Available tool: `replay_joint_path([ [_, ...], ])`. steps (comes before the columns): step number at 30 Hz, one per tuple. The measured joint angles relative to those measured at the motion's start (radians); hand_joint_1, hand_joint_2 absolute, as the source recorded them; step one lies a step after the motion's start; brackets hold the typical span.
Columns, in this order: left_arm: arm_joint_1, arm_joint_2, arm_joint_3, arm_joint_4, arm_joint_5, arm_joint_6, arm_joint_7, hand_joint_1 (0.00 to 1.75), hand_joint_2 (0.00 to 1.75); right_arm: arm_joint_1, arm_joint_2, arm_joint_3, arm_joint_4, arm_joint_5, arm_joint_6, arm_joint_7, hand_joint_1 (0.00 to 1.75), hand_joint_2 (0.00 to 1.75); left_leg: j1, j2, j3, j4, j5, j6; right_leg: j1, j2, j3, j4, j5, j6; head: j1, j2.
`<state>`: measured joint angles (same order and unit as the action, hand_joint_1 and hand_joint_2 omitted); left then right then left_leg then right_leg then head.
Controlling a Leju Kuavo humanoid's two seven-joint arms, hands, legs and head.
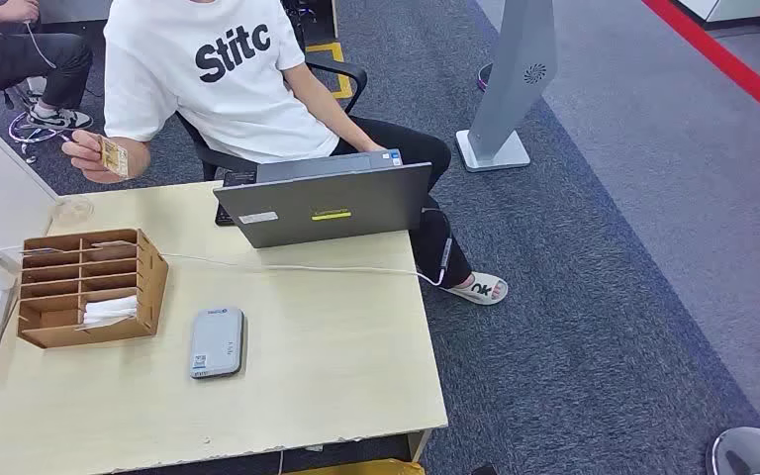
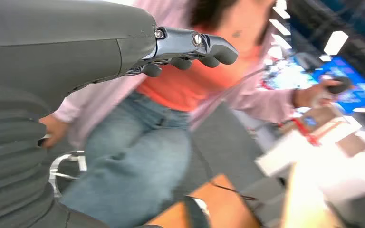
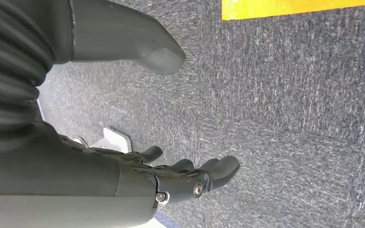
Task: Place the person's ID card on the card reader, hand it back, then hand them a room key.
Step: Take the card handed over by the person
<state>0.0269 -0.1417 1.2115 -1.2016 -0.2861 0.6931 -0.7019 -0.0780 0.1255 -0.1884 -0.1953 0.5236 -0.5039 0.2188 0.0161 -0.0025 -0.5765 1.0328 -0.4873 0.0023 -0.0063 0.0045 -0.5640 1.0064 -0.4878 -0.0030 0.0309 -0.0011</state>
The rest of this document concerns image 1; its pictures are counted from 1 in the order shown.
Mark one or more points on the person's left hand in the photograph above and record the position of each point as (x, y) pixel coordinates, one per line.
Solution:
(372, 147)

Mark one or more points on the person's right hand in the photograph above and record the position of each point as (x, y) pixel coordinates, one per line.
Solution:
(88, 157)

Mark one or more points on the hotel ID card autumn print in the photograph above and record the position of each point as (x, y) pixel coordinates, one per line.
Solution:
(114, 157)

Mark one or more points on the person's right forearm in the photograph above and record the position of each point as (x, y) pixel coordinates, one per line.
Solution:
(139, 157)

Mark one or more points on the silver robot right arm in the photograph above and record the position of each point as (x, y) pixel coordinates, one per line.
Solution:
(754, 452)

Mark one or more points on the person's left forearm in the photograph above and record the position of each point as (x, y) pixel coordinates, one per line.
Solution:
(327, 105)

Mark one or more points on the person in dark clothes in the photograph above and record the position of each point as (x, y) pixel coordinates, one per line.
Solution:
(19, 59)

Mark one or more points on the person in white shirt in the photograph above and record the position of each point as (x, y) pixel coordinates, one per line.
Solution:
(222, 105)

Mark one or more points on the white room key cards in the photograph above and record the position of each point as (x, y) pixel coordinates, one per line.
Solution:
(112, 310)

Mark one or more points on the black and white sneaker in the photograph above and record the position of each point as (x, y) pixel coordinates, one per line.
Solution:
(59, 118)

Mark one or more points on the metal chair base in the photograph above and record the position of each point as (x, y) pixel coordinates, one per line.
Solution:
(29, 134)

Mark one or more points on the grey laptop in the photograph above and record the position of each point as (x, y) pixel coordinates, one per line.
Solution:
(327, 206)

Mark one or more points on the yellow label sticker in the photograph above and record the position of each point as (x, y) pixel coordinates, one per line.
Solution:
(331, 215)

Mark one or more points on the black office chair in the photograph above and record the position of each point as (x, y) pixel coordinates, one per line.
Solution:
(337, 67)

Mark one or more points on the white monitor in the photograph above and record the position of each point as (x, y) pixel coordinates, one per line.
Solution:
(0, 190)

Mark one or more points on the round black stand base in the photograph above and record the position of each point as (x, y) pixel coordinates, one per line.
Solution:
(483, 77)

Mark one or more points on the white label sticker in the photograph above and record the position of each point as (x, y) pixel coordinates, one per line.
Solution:
(258, 218)

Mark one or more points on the grey kiosk stand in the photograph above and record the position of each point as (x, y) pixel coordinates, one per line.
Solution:
(514, 72)

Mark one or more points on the white slipper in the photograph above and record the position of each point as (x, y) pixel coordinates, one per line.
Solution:
(481, 288)

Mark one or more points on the yellow object under desk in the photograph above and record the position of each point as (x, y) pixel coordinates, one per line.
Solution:
(360, 468)

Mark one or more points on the white cabinet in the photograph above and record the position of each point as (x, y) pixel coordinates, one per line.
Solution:
(727, 10)

